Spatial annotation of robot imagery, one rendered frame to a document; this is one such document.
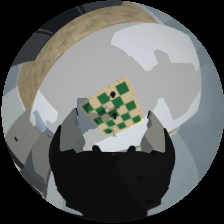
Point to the green and cream checkered board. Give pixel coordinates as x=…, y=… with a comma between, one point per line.
x=125, y=104

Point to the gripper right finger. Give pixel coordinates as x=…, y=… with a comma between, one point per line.
x=157, y=142

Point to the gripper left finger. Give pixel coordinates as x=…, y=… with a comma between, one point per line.
x=67, y=141

